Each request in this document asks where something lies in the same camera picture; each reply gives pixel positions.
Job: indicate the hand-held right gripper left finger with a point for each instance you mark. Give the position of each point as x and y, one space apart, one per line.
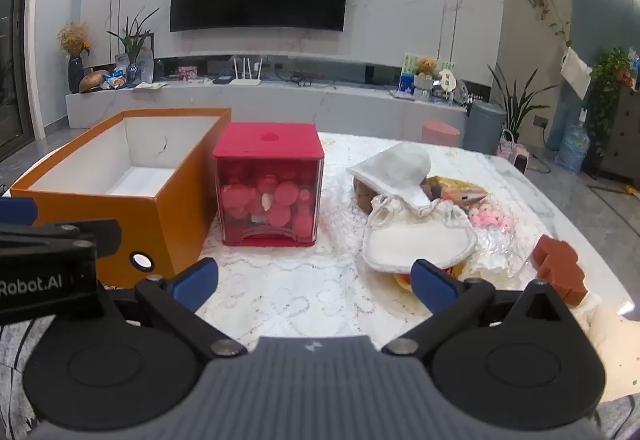
196 281

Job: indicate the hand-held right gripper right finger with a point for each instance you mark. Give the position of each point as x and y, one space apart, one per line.
434 284

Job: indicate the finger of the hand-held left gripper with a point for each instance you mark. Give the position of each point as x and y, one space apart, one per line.
17 211

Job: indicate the orange cardboard box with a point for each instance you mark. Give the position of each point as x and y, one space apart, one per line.
185 215

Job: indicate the clear plastic bag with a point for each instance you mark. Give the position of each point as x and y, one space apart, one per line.
497 252

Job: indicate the pink crochet pouch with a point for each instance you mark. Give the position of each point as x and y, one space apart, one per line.
492 216

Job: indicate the colourful snack packet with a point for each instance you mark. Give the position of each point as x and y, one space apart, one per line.
457 190

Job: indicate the brown plush toy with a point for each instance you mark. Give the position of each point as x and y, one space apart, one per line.
364 195

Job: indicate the white felt pouch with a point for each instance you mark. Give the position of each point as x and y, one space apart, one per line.
395 170

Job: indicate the brown foam block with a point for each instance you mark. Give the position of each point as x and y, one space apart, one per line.
560 270

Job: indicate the brown wooden bowl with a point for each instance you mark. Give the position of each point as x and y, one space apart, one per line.
94 81

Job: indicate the red transparent storage box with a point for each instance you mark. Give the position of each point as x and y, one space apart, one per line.
267 147

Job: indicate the pink round stool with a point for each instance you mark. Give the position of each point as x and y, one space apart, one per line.
440 132

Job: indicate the small pink heater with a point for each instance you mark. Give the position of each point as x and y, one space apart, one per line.
515 152

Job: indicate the grey trash can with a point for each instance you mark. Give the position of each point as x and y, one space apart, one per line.
484 127

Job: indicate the dried flowers in dark vase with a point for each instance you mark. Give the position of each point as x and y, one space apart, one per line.
75 50

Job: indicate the long-leaved potted plant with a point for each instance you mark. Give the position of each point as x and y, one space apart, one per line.
517 107

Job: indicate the blue water jug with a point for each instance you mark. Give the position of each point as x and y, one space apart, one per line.
574 147

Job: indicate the green plant in glass vase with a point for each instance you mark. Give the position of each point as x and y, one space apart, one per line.
132 50

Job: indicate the pink photo card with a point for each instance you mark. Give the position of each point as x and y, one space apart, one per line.
187 72

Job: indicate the white router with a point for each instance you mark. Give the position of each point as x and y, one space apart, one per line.
246 72

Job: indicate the small yellow object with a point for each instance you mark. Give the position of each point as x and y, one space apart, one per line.
630 191

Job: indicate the brown teddy bear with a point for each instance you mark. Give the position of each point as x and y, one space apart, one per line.
426 65

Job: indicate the dark drawer cabinet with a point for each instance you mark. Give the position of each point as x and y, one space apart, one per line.
627 135

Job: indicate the white hanging tote bag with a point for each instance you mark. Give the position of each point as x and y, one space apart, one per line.
576 72

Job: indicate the green ivy plant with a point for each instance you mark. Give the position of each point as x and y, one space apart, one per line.
607 85

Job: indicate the trailing vine plant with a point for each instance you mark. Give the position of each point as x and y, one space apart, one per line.
545 2

